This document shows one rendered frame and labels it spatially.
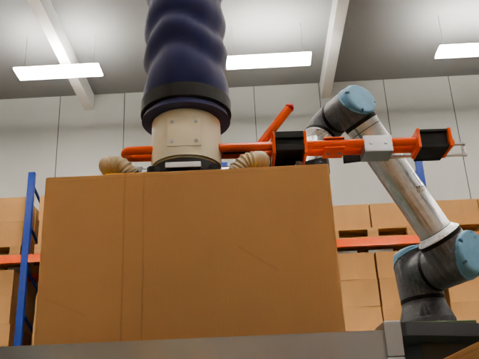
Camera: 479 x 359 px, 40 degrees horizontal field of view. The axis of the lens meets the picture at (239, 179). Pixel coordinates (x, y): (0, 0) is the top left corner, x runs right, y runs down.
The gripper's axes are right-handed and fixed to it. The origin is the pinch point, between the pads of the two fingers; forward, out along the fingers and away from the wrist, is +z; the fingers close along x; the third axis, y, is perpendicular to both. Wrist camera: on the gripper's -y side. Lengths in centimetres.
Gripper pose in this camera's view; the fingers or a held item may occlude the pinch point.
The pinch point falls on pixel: (299, 148)
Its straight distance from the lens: 164.4
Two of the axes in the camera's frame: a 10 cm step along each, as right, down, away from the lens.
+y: -10.0, 0.5, -0.1
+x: -0.5, -9.2, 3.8
